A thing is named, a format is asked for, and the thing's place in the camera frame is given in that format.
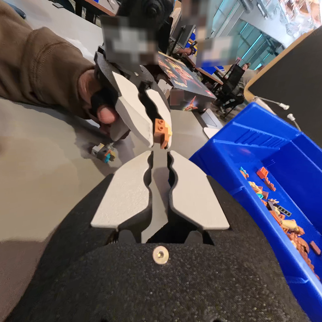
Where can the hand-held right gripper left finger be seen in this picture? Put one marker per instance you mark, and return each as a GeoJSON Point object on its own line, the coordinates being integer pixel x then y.
{"type": "Point", "coordinates": [125, 196]}

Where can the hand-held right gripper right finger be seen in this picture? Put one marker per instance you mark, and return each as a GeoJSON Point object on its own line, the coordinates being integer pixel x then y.
{"type": "Point", "coordinates": [196, 198]}

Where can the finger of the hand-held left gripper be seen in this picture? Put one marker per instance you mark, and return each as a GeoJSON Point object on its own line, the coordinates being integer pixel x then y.
{"type": "Point", "coordinates": [161, 105]}
{"type": "Point", "coordinates": [133, 113]}

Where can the orange yellow brick train model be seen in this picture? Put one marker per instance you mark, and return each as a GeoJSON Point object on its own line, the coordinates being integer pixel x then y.
{"type": "Point", "coordinates": [159, 128]}

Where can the small grey brick model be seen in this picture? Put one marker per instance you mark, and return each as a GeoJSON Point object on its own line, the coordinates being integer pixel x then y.
{"type": "Point", "coordinates": [100, 151]}

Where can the blue plastic bin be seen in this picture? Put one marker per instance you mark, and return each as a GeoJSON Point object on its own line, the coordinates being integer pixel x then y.
{"type": "Point", "coordinates": [251, 140]}

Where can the person's left forearm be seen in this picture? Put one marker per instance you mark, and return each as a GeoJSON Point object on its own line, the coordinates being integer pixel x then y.
{"type": "Point", "coordinates": [37, 63]}

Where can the person's left hand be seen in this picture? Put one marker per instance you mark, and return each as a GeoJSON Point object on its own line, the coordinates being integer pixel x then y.
{"type": "Point", "coordinates": [86, 88]}

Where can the dark printed toy set box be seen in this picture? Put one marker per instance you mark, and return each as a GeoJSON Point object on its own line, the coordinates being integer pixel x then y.
{"type": "Point", "coordinates": [181, 75]}

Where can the grey flat device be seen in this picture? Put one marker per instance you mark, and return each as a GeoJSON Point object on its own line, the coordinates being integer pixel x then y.
{"type": "Point", "coordinates": [208, 119]}

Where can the black office chair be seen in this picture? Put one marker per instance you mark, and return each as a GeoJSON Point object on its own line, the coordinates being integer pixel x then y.
{"type": "Point", "coordinates": [231, 83]}

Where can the pile of loose toy bricks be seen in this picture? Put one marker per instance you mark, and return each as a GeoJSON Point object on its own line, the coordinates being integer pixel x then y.
{"type": "Point", "coordinates": [289, 224]}

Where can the dark grey divider panel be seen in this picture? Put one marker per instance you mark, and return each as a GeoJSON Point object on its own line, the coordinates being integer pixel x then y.
{"type": "Point", "coordinates": [296, 83]}

